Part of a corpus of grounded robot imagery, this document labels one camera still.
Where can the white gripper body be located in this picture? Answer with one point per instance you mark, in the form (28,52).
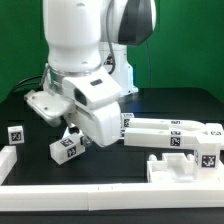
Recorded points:
(101,125)

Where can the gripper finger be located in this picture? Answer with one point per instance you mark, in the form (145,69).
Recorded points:
(85,141)

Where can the white chair back frame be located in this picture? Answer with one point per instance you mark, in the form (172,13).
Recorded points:
(172,133)

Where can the white chair seat part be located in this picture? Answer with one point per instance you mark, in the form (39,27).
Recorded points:
(172,168)

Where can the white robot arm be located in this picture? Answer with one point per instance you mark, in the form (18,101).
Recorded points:
(74,30)

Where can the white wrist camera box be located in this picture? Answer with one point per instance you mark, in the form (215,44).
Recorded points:
(92,91)

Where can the white workspace border frame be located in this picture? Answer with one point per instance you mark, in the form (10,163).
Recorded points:
(106,196)

